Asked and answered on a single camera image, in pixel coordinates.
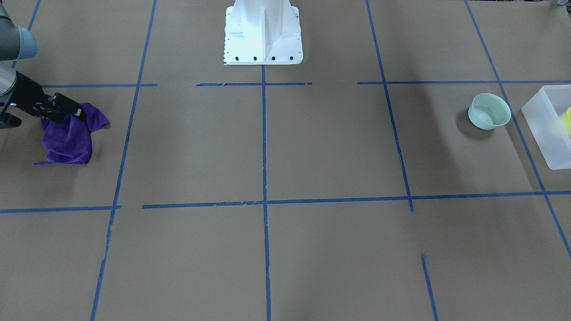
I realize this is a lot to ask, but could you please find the yellow plastic cup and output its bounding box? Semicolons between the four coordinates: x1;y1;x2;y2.
559;107;571;136

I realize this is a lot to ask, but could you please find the light green ceramic bowl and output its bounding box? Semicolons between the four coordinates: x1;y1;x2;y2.
468;93;512;130

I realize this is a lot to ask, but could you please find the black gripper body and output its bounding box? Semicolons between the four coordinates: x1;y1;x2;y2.
0;71;56;129

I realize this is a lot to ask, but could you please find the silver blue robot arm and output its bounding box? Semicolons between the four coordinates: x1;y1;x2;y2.
0;5;87;129

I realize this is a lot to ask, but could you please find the purple cloth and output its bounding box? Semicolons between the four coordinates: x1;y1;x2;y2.
34;103;110;166

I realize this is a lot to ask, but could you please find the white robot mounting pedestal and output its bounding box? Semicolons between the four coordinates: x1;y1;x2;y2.
223;0;304;66

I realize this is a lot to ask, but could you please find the clear plastic storage box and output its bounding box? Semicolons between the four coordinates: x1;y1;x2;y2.
521;85;571;170

